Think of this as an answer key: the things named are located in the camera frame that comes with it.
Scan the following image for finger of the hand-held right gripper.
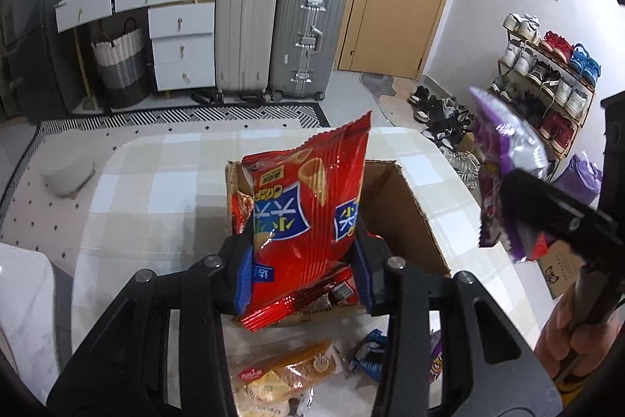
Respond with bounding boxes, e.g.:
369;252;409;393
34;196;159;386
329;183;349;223
498;168;618;252

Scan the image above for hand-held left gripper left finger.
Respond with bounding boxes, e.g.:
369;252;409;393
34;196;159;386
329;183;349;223
46;231;255;417

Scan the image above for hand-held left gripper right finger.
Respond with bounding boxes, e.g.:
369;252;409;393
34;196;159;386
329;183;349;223
352;229;562;417

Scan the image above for red snack packet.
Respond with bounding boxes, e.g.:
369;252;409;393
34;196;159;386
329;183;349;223
298;265;362;315
230;190;255;237

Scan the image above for blue snack packet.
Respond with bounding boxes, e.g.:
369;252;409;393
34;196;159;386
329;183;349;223
349;328;389;383

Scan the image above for brown cardboard box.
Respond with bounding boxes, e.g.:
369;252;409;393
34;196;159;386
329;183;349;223
225;158;452;327

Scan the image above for purple grape snack packet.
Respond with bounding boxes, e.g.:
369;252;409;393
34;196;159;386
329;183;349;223
468;85;552;264

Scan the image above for large red chips bag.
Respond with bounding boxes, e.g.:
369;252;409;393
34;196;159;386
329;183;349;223
233;110;373;334

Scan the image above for cream cracker packet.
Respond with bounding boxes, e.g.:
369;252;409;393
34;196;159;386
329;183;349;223
230;363;313;417

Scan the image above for person's right hand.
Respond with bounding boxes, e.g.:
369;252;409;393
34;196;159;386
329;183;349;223
534;297;625;393

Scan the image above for purple bag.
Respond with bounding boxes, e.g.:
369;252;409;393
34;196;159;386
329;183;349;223
554;152;604;208

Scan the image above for cat print carton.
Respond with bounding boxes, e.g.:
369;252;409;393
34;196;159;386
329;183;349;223
537;241;594;301

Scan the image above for rows of racked sneakers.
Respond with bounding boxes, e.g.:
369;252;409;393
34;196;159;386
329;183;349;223
491;11;602;159

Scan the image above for orange snack packet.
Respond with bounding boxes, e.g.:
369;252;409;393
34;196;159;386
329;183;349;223
273;339;345;386

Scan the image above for small cardboard carton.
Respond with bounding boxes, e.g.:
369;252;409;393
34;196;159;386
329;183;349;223
456;131;489;164

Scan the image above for purple cartoon snack packet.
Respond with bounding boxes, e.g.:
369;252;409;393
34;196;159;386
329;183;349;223
429;328;445;385

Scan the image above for plaid tablecloth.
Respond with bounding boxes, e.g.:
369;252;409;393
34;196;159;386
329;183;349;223
71;126;543;417

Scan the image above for pile of loose shoes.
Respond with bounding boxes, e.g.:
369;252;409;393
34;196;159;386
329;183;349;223
407;85;484;188

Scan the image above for wooden shoe rack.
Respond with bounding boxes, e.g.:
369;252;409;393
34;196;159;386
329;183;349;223
491;33;596;161

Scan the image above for black white patterned rug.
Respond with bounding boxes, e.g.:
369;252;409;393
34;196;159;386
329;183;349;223
36;102;333;139

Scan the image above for grey irregular doormat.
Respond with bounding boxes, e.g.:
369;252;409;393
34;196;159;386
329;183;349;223
360;72;406;127

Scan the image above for white round stool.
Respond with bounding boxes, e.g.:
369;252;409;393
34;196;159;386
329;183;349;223
40;148;96;198

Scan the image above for white marble side table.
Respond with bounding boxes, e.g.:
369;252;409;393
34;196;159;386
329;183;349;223
0;242;74;398

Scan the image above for beige dotted rug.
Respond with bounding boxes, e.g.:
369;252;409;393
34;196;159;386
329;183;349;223
0;119;304;261

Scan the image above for white drawer desk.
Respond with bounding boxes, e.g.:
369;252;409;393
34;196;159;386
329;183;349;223
54;0;217;93

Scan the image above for woven laundry basket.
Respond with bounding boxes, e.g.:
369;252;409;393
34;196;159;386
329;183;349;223
90;19;152;109

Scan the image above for cream suitcase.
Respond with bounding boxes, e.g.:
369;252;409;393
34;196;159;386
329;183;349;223
215;0;281;94

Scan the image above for silver suitcase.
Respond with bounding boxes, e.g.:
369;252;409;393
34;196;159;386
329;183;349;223
268;0;348;100

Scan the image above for dark grey refrigerator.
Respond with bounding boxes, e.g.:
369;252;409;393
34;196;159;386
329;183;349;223
7;0;89;125

